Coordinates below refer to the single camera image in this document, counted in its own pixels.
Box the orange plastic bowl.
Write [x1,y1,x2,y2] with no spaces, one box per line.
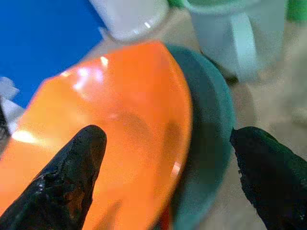
[0,40,194,230]

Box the light green mug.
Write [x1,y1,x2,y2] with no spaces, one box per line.
[184,0,288,83]

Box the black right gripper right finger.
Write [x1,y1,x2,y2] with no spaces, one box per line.
[229,126,307,230]

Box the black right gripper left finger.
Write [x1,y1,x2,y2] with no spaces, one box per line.
[0,124,107,230]

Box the green placemat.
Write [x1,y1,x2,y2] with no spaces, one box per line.
[167,0,307,23]

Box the teal plastic bowl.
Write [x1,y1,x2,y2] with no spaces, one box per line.
[165,44,237,230]

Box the blue placemat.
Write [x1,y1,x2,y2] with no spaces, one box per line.
[0,0,107,110]

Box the white cup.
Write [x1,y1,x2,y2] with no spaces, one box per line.
[88,0,170,43]

